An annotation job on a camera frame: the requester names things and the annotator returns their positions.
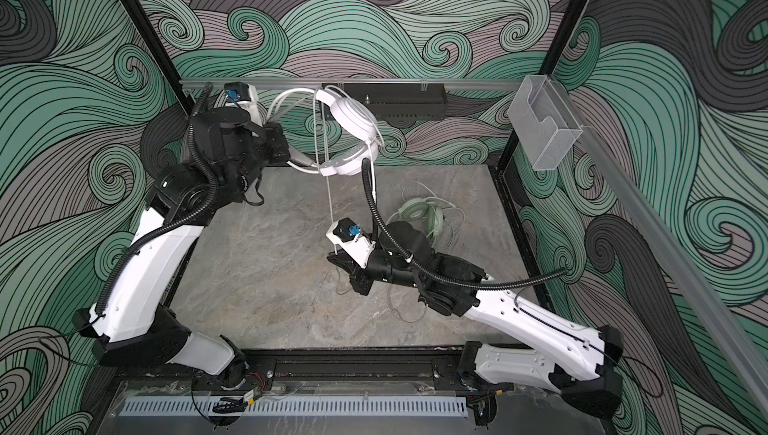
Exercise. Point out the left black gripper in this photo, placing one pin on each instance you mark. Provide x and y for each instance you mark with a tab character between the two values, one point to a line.
271	137

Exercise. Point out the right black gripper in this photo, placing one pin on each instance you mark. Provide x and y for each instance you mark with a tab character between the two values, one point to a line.
363	276

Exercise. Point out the white over-ear headphones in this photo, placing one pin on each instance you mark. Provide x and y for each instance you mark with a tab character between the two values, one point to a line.
351	116

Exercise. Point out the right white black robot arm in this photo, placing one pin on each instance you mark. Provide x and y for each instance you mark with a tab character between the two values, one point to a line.
576	362

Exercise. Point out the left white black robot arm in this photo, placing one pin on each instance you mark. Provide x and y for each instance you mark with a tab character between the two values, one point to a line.
129	324

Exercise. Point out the green over-ear headphones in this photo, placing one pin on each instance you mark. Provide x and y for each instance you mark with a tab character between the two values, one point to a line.
427	211

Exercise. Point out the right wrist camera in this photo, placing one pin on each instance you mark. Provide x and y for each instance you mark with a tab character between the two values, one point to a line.
349	236

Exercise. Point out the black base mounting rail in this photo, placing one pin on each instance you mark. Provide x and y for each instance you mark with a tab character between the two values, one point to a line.
443	368

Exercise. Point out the black perforated wall tray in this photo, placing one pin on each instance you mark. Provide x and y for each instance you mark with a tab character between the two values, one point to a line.
403	102

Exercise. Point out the white slotted cable duct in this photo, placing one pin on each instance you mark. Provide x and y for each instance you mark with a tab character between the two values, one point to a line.
301	406

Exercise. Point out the clear plastic wall bin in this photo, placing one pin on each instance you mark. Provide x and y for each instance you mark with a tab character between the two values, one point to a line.
544	119

